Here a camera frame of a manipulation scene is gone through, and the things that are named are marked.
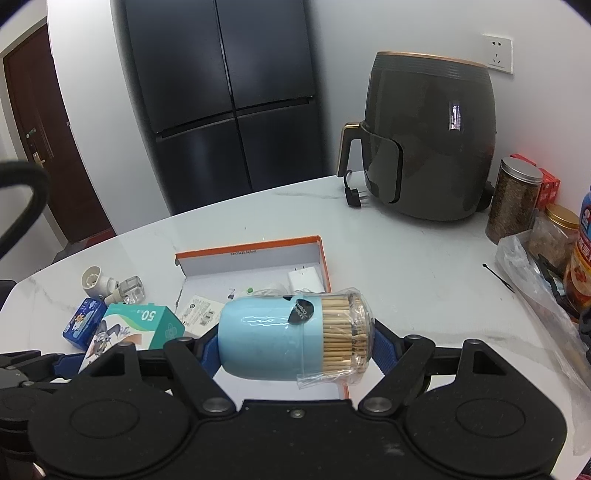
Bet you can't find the blue cartoon tin box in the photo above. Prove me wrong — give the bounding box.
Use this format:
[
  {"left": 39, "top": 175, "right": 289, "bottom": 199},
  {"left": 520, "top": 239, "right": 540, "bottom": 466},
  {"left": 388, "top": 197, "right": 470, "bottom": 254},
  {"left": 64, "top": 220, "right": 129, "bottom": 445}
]
[{"left": 62, "top": 298, "right": 109, "bottom": 349}]

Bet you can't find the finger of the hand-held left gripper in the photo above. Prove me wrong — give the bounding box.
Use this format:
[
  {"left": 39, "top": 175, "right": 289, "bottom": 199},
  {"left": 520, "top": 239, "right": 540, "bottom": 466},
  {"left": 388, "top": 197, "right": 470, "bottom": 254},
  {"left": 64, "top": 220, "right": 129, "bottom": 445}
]
[{"left": 0, "top": 351, "right": 93, "bottom": 388}]

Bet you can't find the orange and white cardboard box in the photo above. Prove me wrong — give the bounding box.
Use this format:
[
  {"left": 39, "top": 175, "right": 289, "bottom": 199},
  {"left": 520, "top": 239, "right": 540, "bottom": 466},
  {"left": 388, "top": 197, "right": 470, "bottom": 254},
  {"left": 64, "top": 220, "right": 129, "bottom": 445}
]
[{"left": 174, "top": 234, "right": 352, "bottom": 400}]

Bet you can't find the red box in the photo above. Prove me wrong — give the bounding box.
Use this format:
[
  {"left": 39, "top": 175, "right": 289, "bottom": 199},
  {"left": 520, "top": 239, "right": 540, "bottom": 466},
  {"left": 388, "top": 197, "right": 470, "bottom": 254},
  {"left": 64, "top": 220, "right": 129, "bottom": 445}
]
[{"left": 510, "top": 153, "right": 561, "bottom": 210}]

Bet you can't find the glass jar gold lid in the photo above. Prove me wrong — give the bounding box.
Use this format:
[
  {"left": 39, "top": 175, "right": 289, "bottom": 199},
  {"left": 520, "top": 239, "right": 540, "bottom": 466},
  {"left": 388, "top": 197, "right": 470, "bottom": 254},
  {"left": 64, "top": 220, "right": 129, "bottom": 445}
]
[{"left": 529, "top": 203, "right": 581, "bottom": 278}]

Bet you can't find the dark grey air fryer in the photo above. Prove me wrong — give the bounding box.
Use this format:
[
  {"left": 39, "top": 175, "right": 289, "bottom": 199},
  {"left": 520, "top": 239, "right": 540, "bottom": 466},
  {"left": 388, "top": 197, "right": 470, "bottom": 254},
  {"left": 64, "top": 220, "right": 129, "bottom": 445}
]
[{"left": 337, "top": 51, "right": 497, "bottom": 221}]

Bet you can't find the white plug-in device green dot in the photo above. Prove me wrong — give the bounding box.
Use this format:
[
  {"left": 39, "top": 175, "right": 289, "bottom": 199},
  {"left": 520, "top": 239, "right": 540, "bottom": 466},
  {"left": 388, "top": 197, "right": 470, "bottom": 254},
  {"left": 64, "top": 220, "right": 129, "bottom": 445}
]
[{"left": 226, "top": 284, "right": 287, "bottom": 301}]

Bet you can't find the teal bandage box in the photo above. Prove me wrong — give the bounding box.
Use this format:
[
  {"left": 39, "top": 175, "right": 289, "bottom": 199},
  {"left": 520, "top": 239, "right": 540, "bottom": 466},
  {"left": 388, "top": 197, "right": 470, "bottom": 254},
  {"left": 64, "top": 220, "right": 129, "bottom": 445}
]
[{"left": 78, "top": 302, "right": 185, "bottom": 374}]

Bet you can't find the white wall socket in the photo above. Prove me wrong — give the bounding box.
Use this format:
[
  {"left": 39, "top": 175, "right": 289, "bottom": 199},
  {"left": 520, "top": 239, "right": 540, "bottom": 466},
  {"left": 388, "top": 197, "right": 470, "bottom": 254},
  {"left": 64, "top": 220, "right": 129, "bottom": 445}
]
[{"left": 482, "top": 33, "right": 513, "bottom": 75}]

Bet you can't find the brown door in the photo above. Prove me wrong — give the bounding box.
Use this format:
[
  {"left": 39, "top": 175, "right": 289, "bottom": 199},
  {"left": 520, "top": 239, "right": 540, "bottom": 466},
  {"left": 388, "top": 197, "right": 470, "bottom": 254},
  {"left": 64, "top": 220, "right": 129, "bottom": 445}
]
[{"left": 2, "top": 44, "right": 116, "bottom": 245}]

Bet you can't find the black refrigerator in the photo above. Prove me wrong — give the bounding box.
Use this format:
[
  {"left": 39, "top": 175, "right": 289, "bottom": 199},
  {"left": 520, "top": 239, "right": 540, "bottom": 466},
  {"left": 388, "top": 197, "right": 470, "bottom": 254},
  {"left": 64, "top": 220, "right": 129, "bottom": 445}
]
[{"left": 111, "top": 0, "right": 326, "bottom": 215}]

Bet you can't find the black cable loop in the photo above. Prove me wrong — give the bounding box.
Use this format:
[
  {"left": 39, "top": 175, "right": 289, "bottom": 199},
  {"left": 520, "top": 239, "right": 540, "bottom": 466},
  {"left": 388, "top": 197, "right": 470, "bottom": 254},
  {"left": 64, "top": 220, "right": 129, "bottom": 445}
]
[{"left": 0, "top": 161, "right": 51, "bottom": 261}]

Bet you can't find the black power plug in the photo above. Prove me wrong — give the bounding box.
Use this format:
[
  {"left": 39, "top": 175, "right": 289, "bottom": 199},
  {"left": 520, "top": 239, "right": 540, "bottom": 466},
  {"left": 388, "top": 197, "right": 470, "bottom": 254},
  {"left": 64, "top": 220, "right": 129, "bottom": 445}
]
[{"left": 342, "top": 170, "right": 370, "bottom": 208}]

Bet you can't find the small white adapter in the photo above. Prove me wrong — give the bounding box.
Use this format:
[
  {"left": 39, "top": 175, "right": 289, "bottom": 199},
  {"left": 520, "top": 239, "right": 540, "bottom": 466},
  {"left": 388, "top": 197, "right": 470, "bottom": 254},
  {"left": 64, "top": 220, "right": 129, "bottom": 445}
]
[{"left": 287, "top": 265, "right": 320, "bottom": 294}]

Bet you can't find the clear plastic bag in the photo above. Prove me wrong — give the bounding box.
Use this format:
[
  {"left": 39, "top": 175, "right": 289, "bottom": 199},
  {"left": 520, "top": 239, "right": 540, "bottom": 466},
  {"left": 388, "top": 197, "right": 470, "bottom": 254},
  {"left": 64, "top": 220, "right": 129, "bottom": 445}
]
[{"left": 496, "top": 231, "right": 591, "bottom": 370}]

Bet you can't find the thin black stick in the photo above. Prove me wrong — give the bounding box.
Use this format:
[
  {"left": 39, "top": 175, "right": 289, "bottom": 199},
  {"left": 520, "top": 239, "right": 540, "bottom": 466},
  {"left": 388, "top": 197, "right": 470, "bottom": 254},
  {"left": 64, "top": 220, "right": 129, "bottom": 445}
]
[{"left": 482, "top": 263, "right": 515, "bottom": 292}]

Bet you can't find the blue toothpick holder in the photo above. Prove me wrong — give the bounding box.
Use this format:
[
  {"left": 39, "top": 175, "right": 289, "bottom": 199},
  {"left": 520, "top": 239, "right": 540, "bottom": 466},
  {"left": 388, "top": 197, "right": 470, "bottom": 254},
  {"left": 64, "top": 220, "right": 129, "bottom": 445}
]
[{"left": 217, "top": 287, "right": 376, "bottom": 387}]

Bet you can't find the glass jar metal lid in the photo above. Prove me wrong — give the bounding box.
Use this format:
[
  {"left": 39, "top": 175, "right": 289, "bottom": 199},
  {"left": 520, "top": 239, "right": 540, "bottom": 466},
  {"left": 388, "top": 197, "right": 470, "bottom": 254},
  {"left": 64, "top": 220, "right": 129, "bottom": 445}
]
[{"left": 485, "top": 157, "right": 544, "bottom": 245}]

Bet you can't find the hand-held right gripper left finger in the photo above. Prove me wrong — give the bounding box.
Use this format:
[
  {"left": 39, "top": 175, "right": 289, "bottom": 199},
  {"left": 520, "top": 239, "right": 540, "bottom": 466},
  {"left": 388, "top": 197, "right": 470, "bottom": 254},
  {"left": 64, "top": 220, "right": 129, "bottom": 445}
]
[{"left": 69, "top": 330, "right": 234, "bottom": 414}]

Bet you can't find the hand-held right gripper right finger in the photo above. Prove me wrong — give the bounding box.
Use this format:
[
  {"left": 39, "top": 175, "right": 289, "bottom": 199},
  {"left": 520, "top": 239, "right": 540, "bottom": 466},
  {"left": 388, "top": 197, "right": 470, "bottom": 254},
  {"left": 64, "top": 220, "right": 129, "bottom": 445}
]
[{"left": 358, "top": 320, "right": 509, "bottom": 414}]

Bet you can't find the thin black cord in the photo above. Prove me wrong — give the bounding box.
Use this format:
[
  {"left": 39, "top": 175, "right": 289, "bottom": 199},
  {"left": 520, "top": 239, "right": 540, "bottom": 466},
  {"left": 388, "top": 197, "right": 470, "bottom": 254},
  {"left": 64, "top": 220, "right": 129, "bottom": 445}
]
[{"left": 174, "top": 256, "right": 186, "bottom": 310}]

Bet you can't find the white plug-in vaporizer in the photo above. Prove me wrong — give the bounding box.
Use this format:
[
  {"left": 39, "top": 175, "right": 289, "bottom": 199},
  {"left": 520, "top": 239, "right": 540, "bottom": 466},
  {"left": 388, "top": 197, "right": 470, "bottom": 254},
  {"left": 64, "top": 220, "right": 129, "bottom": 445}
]
[{"left": 81, "top": 265, "right": 147, "bottom": 305}]

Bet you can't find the small white printed box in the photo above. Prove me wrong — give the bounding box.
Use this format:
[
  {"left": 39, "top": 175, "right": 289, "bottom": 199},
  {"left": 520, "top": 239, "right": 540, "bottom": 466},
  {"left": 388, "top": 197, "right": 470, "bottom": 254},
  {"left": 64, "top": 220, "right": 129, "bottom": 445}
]
[{"left": 178, "top": 293, "right": 227, "bottom": 335}]

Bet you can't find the colourful labelled bottle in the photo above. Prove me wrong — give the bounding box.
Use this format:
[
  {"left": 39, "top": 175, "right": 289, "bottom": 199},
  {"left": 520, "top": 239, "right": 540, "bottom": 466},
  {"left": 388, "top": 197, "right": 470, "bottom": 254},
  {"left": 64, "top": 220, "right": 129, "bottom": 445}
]
[{"left": 563, "top": 185, "right": 591, "bottom": 305}]

